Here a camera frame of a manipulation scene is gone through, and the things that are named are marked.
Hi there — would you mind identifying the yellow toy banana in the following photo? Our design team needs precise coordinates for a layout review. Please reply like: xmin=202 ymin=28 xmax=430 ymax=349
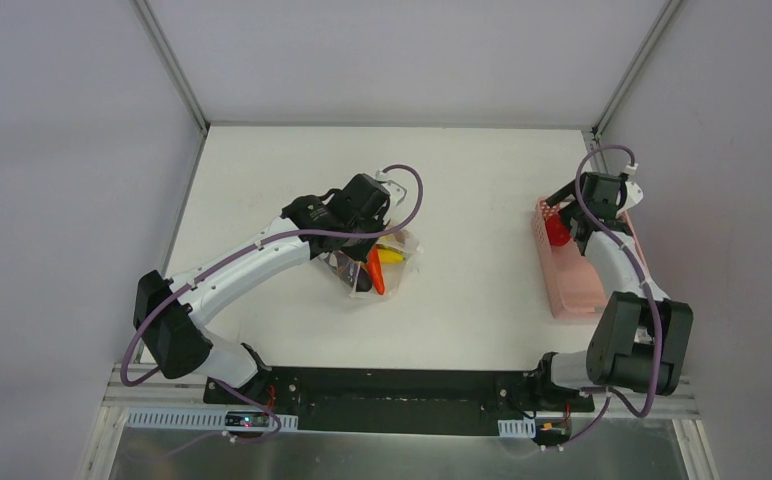
xmin=375 ymin=245 xmax=406 ymax=265

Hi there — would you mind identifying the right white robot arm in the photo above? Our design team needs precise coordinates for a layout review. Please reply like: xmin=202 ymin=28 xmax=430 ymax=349
xmin=529 ymin=172 xmax=693 ymax=410

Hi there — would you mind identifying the pink plastic basket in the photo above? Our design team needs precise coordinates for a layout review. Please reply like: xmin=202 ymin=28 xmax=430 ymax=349
xmin=532 ymin=197 xmax=650 ymax=325

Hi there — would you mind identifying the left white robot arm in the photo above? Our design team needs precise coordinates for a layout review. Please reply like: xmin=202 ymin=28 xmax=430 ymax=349
xmin=133 ymin=172 xmax=407 ymax=405

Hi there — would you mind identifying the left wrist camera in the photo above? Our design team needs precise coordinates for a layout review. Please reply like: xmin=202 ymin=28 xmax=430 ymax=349
xmin=375 ymin=170 xmax=408 ymax=219

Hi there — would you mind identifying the orange toy carrot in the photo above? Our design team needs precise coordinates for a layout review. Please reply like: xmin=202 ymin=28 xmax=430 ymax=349
xmin=366 ymin=247 xmax=386 ymax=296

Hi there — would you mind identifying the red toy tomato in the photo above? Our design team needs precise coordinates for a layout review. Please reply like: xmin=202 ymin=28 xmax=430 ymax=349
xmin=544 ymin=213 xmax=571 ymax=247

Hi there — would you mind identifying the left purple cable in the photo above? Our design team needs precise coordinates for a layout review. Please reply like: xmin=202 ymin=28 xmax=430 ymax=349
xmin=119 ymin=164 xmax=425 ymax=445

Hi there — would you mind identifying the purple toy eggplant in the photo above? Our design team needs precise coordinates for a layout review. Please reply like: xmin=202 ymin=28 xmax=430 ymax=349
xmin=325 ymin=252 xmax=373 ymax=293

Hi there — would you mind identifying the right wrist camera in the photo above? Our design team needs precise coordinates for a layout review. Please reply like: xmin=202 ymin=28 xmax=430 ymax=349
xmin=617 ymin=165 xmax=644 ymax=217

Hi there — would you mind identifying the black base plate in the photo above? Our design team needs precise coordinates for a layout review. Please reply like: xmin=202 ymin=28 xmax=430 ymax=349
xmin=239 ymin=367 xmax=595 ymax=437

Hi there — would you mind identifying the polka dot zip bag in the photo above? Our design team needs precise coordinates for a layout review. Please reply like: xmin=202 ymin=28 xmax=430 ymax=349
xmin=317 ymin=229 xmax=423 ymax=301

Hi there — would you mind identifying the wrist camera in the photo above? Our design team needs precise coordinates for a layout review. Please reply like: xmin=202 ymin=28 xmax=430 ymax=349
xmin=617 ymin=165 xmax=644 ymax=217
xmin=375 ymin=170 xmax=408 ymax=219

